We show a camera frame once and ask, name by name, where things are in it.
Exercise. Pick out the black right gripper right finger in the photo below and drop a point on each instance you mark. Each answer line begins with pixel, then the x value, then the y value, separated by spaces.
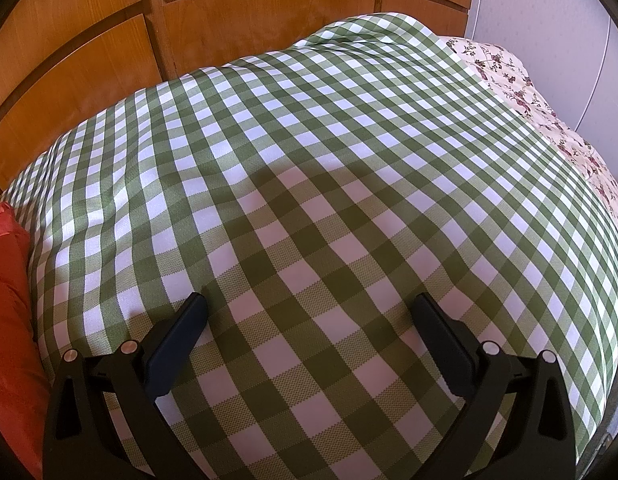
pixel 538 441

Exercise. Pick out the orange puffer jacket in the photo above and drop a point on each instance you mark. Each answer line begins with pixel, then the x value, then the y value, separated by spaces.
pixel 24 387

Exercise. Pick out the floral bed sheet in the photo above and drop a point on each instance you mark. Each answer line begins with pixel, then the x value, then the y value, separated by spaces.
pixel 507 76

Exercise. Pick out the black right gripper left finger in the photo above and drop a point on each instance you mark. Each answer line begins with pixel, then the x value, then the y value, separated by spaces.
pixel 80 440

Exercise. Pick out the large wooden wardrobe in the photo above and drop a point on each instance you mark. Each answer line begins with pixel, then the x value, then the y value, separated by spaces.
pixel 61 61

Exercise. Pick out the green white checkered bedspread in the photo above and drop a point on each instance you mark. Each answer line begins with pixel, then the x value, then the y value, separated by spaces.
pixel 309 194

